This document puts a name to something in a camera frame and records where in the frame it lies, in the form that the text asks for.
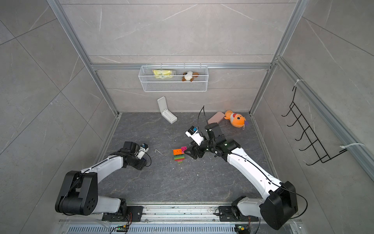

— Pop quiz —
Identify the orange lego brick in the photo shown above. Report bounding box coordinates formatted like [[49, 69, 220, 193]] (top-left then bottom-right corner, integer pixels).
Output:
[[173, 148, 184, 156]]

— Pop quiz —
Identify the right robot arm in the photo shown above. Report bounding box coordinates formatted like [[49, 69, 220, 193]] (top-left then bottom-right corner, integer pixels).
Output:
[[185, 123, 298, 230]]

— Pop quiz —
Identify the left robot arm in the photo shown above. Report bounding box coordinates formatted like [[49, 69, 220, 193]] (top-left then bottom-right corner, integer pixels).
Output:
[[55, 141, 152, 218]]

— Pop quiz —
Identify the pink rectangular case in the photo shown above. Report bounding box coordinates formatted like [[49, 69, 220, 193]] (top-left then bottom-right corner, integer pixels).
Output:
[[207, 112, 225, 124]]

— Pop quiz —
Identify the orange plush fish toy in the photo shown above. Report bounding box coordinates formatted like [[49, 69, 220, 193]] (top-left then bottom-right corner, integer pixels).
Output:
[[224, 110, 248, 129]]

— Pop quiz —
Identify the white open flip box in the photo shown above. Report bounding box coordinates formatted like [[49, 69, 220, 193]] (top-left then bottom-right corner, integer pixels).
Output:
[[157, 97, 177, 124]]

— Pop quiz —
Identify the brown white plush toy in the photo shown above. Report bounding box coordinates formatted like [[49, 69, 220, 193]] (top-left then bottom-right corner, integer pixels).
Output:
[[182, 71, 199, 82]]

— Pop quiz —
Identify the yellow packet in basket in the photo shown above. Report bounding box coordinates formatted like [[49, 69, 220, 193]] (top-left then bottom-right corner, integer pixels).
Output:
[[153, 69, 176, 79]]

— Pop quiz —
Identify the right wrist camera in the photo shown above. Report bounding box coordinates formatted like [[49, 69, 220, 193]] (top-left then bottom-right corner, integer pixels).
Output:
[[185, 126, 205, 146]]

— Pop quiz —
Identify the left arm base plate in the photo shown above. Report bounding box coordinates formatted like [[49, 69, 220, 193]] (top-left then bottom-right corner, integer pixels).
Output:
[[102, 206, 144, 222]]

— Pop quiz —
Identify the aluminium front rail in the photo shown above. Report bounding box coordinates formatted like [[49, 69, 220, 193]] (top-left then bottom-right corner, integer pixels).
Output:
[[57, 202, 247, 227]]

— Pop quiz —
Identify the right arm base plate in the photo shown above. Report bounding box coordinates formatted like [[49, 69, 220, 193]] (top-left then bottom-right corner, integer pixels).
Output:
[[214, 206, 259, 222]]

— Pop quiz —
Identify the white wire mesh basket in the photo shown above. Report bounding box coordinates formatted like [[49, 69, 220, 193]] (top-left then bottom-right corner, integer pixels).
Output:
[[138, 64, 209, 92]]

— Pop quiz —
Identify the grey perforated cable duct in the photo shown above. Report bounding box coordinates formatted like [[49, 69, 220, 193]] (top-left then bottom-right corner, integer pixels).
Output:
[[65, 224, 236, 234]]

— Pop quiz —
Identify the black wire hook rack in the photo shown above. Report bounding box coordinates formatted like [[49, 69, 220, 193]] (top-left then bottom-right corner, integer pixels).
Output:
[[282, 86, 348, 166]]

